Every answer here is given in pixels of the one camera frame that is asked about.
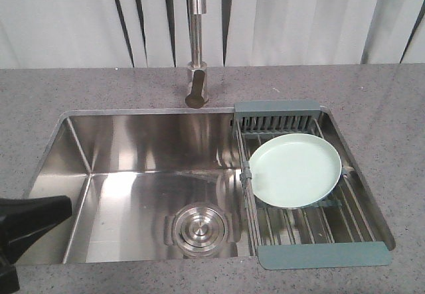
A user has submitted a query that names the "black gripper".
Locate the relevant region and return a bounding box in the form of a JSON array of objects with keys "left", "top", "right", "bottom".
[{"left": 1, "top": 196, "right": 72, "bottom": 294}]

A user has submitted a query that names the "light green round plate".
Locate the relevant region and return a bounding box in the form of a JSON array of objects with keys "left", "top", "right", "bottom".
[{"left": 249, "top": 133, "right": 342, "bottom": 209}]

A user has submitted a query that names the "steel kitchen faucet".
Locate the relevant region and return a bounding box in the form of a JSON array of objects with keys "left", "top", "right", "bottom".
[{"left": 185, "top": 0, "right": 209, "bottom": 109}]

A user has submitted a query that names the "stainless steel sink basin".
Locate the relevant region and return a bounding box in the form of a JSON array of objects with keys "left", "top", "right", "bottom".
[{"left": 13, "top": 107, "right": 396, "bottom": 267}]

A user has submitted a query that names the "round steel sink drain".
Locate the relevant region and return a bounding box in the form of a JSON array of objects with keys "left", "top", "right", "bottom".
[{"left": 163, "top": 202, "right": 243, "bottom": 259}]

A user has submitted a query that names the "white pleated curtain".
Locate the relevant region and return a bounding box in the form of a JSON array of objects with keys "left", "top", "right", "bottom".
[{"left": 1, "top": 0, "right": 424, "bottom": 68}]

